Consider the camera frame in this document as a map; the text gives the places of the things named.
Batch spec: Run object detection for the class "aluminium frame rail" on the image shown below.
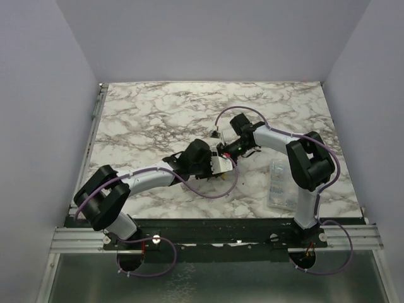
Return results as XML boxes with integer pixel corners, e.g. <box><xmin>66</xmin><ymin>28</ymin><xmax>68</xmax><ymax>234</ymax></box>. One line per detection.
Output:
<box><xmin>50</xmin><ymin>228</ymin><xmax>105</xmax><ymax>254</ymax></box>

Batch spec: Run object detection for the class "clear plastic organizer box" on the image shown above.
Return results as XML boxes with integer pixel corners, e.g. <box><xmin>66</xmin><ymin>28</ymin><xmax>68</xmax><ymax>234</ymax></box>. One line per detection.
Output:
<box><xmin>266</xmin><ymin>158</ymin><xmax>298</xmax><ymax>211</ymax></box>

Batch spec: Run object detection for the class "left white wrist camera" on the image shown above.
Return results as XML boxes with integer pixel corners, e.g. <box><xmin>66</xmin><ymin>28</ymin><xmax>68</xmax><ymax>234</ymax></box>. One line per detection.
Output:
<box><xmin>211</xmin><ymin>156</ymin><xmax>233</xmax><ymax>175</ymax></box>

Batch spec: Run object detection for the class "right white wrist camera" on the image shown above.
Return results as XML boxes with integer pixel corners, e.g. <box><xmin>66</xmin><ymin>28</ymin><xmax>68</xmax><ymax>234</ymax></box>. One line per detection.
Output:
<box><xmin>209</xmin><ymin>125</ymin><xmax>225</xmax><ymax>145</ymax></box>

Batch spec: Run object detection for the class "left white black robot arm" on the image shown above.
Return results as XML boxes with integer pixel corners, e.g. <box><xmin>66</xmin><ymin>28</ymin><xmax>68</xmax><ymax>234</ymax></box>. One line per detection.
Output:
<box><xmin>73</xmin><ymin>139</ymin><xmax>233</xmax><ymax>249</ymax></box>

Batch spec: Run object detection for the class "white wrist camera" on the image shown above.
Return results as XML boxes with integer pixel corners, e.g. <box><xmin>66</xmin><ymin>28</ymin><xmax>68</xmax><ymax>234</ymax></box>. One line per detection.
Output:
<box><xmin>209</xmin><ymin>125</ymin><xmax>225</xmax><ymax>145</ymax></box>
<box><xmin>211</xmin><ymin>156</ymin><xmax>233</xmax><ymax>175</ymax></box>

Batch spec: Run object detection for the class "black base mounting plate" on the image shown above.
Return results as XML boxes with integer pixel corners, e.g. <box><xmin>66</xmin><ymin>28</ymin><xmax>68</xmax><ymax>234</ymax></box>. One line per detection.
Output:
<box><xmin>104</xmin><ymin>218</ymin><xmax>327</xmax><ymax>263</ymax></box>

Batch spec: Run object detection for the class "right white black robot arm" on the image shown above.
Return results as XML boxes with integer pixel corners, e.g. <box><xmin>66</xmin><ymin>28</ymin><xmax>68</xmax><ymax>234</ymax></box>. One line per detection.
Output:
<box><xmin>217</xmin><ymin>114</ymin><xmax>341</xmax><ymax>247</ymax></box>

